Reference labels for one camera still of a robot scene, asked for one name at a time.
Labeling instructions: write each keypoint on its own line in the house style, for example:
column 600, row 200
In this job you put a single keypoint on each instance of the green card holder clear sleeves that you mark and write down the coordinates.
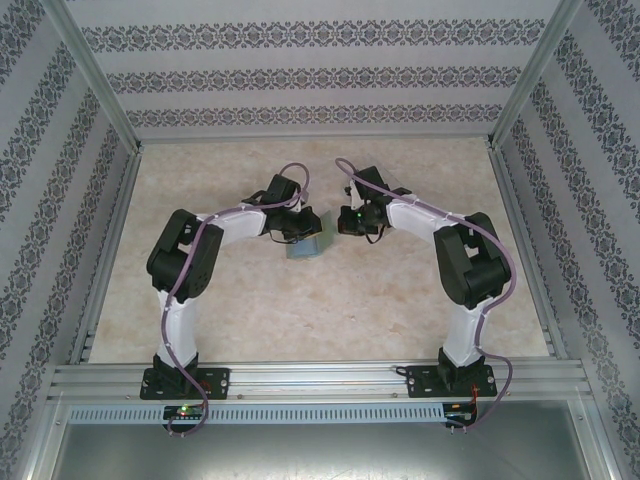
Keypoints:
column 302, row 250

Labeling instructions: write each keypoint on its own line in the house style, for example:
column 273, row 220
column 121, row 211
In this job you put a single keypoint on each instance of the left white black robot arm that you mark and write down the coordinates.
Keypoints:
column 175, row 325

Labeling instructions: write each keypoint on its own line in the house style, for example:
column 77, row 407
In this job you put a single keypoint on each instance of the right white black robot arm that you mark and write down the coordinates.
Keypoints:
column 465, row 335

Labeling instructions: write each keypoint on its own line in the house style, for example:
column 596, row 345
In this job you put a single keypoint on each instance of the small circuit board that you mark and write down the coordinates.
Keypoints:
column 460, row 417

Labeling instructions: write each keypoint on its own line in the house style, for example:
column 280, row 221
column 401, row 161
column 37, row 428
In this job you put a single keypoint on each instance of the circuit board with green light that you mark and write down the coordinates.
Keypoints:
column 185, row 411

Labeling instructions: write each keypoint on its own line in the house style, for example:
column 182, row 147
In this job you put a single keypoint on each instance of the grey metal sheet panel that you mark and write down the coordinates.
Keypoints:
column 320, row 450

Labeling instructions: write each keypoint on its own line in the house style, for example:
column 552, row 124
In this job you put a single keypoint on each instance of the aluminium side rail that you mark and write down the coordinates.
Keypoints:
column 111, row 250
column 531, row 250

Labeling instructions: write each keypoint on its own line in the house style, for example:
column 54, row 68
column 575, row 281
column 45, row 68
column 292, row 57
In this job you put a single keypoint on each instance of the long aluminium mounting rail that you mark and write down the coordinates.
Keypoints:
column 320, row 375

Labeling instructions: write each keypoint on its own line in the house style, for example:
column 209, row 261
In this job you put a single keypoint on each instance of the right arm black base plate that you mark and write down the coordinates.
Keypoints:
column 422, row 380

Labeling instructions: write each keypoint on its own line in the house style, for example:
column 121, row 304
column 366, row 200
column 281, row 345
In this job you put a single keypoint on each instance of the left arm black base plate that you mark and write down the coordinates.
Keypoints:
column 215, row 382

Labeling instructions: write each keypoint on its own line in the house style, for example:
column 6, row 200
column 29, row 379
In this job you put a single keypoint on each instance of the aluminium frame post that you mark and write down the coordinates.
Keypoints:
column 95, row 75
column 540, row 70

